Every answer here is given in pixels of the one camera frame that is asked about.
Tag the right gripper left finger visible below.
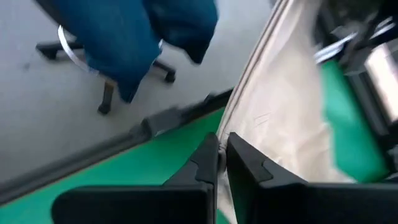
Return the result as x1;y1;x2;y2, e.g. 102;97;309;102
51;132;220;224

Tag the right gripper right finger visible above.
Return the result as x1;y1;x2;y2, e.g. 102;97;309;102
226;132;398;224

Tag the tan garment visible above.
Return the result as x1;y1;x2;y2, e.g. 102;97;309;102
215;0;356;224

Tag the blue fabric office chair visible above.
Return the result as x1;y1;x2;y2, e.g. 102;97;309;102
33;0;220;115

